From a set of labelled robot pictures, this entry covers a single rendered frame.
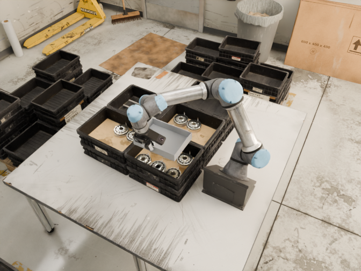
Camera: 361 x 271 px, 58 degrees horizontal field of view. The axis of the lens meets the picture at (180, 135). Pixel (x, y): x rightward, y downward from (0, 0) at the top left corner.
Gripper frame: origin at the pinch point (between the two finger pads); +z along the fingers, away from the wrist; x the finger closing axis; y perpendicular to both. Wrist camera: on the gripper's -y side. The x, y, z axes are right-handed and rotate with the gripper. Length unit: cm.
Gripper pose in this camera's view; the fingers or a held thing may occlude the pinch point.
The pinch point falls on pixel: (153, 148)
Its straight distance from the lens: 180.9
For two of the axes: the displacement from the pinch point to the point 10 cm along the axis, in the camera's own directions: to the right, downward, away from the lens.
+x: -4.1, 8.1, -4.2
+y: -9.0, -2.9, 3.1
